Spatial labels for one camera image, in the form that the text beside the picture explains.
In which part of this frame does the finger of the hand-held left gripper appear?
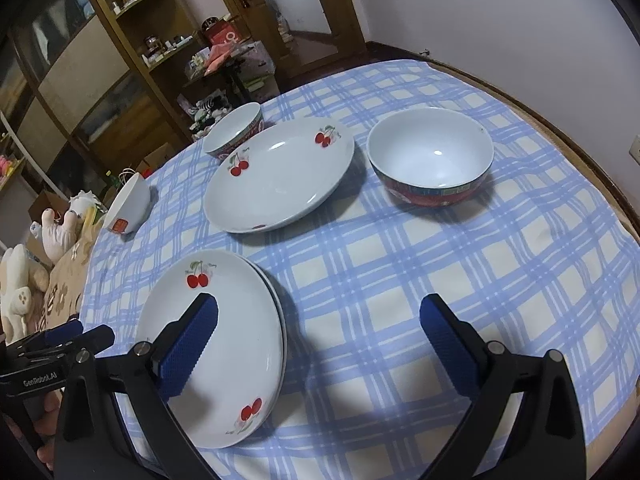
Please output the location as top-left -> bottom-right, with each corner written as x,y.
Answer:
20,320 -> 85,348
27,324 -> 116,363

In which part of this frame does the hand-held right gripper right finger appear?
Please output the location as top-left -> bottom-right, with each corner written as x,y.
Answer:
419,294 -> 587,480

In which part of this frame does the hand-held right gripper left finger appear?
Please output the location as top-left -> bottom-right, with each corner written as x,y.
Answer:
54,292 -> 221,480

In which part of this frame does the white cherry print plate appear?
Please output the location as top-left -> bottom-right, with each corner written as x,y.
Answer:
134,250 -> 285,449
202,119 -> 356,234
240,255 -> 289,396

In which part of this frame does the white bowl with red label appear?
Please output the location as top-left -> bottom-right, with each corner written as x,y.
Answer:
102,172 -> 151,235

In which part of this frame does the red patterned bowl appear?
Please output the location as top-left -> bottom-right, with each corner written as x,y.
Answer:
366,107 -> 495,209
202,102 -> 265,159

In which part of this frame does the person's left hand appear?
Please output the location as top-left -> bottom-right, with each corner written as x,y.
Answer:
30,394 -> 63,466

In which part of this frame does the cream plush toy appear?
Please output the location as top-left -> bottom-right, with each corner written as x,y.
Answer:
0,245 -> 51,341

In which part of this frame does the brown floral blanket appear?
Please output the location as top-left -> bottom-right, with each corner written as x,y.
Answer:
42,230 -> 101,331

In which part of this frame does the blue checked cloth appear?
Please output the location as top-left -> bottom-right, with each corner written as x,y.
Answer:
80,60 -> 640,480

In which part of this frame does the white plush doll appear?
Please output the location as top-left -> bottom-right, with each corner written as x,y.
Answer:
32,192 -> 106,261

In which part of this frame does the open cardboard box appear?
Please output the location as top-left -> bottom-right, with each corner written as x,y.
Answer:
27,190 -> 71,226

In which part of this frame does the white shelf rack with figures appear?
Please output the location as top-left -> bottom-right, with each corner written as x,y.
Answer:
0,110 -> 31,201

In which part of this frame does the brown cardboard box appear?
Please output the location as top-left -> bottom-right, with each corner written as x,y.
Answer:
135,142 -> 173,176

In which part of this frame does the wicker basket with socks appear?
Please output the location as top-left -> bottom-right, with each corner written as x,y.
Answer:
190,90 -> 233,138

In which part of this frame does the wooden wardrobe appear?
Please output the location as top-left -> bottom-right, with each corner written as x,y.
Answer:
0,0 -> 191,211

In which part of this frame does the small side table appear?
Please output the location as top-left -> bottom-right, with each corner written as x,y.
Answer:
185,40 -> 273,106

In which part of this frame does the clear plastic storage box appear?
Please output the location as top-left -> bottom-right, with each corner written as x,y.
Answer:
240,42 -> 281,96

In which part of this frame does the pink cloth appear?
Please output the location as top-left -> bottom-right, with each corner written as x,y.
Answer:
207,42 -> 241,68

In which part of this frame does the red box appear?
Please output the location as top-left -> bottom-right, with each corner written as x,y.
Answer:
202,20 -> 243,46

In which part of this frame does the wooden corner shelf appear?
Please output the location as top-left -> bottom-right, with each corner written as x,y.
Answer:
75,0 -> 226,146

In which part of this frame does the wooden door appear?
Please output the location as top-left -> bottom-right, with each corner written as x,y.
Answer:
210,0 -> 366,81

